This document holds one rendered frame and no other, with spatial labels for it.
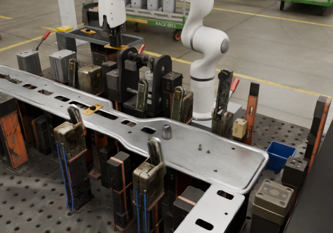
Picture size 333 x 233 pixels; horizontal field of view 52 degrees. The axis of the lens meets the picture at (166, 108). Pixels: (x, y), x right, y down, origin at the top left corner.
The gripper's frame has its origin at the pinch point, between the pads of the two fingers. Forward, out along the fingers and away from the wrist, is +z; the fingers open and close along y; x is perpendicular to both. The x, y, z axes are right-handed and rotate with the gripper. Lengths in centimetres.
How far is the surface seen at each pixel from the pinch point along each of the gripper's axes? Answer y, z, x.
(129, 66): -9.7, 13.7, -1.4
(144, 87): -6.4, 19.7, 6.7
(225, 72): -3.3, 7.4, 38.5
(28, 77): -7, 26, -55
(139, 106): -4.3, 27.1, 5.4
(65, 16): -278, 78, -268
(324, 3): -599, 102, 55
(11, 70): -10, 26, -69
